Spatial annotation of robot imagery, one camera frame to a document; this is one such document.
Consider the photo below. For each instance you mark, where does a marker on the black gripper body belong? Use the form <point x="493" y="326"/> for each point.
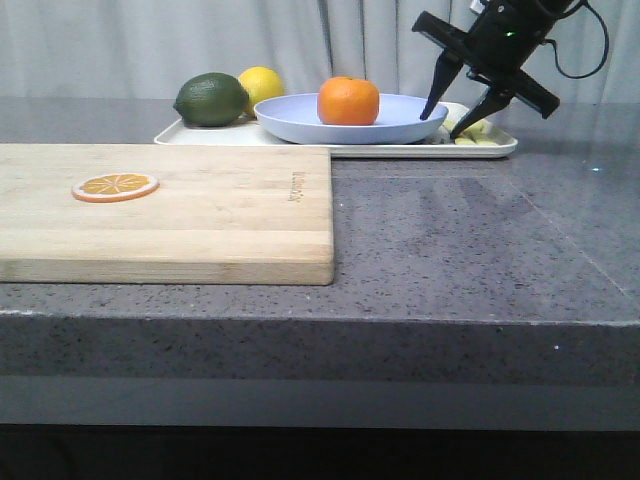
<point x="496" y="46"/>

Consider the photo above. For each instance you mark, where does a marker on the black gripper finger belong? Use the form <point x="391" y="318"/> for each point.
<point x="493" y="100"/>
<point x="447" y="67"/>

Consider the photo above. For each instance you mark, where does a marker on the orange fruit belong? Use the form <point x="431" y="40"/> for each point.
<point x="348" y="101"/>

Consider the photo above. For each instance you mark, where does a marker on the light blue plate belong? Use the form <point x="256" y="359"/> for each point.
<point x="294" y="118"/>

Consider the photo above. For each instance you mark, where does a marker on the white rectangular tray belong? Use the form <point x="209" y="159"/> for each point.
<point x="250" y="133"/>

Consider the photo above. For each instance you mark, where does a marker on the yellow fruit slices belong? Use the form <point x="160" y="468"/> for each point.
<point x="477" y="132"/>

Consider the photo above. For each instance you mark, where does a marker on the yellow lemon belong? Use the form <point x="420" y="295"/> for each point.
<point x="260" y="83"/>

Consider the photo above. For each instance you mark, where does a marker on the green lime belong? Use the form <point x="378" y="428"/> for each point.
<point x="212" y="99"/>

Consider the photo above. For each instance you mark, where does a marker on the wooden cutting board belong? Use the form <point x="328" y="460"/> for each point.
<point x="222" y="215"/>

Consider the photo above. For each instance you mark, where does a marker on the orange slice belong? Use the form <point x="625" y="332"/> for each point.
<point x="115" y="187"/>

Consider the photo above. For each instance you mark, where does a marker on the grey curtain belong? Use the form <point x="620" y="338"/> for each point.
<point x="148" y="49"/>

